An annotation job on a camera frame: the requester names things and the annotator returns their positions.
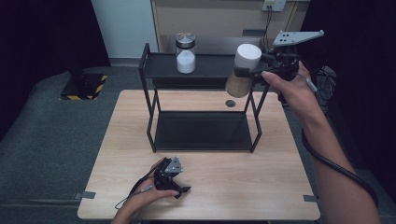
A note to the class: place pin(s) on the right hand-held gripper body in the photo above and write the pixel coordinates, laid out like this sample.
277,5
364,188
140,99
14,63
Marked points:
285,62

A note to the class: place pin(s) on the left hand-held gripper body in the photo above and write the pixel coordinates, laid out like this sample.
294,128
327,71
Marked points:
168,175

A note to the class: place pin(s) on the brown jar with white lid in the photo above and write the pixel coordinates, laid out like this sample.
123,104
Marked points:
247,56

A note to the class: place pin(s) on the black two-tier metal shelf rack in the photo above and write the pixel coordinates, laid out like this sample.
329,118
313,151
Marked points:
202,130

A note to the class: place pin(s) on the glass jar with silver lid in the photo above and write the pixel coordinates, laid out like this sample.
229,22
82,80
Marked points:
186,63

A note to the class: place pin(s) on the person's left hand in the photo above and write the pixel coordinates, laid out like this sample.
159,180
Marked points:
144,197

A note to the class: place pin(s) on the person's right hand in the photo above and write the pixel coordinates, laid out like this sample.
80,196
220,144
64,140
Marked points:
295,93

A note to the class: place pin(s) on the round black table grommet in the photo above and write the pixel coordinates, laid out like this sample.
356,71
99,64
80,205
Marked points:
230,103

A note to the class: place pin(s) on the beige wooden cabinet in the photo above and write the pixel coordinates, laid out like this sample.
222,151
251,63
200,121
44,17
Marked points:
218,18

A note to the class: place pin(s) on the dark curtain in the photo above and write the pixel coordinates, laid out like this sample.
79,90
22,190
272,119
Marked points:
37,46
364,77

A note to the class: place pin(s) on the grey metal table tab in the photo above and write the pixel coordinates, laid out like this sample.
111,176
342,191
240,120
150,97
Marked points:
84,195
310,198

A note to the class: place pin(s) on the black stand with hazard-striped base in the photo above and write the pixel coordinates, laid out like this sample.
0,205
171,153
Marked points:
82,87

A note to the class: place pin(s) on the white wall socket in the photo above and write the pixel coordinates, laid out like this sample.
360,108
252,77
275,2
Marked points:
274,4

